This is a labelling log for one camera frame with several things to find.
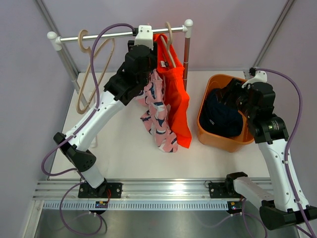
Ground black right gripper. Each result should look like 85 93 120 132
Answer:
215 78 255 119

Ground navy blue shorts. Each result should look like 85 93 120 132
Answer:
199 88 243 138

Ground cream hanger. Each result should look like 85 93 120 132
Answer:
76 29 116 115

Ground pink shark print shorts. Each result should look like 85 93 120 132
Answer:
135 70 178 153

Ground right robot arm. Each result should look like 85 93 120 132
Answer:
217 78 317 231

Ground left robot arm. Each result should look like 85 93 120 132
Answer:
53 41 158 198

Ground beige plastic hanger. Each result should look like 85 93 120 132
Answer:
159 21 177 68

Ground orange shorts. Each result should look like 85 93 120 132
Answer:
154 34 192 149

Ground orange plastic basket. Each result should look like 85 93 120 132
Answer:
197 74 254 153

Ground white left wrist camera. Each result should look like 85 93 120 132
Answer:
134 25 154 50

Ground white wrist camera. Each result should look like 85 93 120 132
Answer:
242 67 267 88
134 25 154 50

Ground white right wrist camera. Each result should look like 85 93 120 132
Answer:
242 67 267 88

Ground clothes rack with metal rail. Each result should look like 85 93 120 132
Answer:
47 19 194 148

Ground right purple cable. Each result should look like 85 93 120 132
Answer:
198 66 315 238

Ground white slotted cable duct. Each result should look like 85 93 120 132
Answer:
43 200 229 211

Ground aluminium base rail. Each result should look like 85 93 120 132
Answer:
32 177 302 201

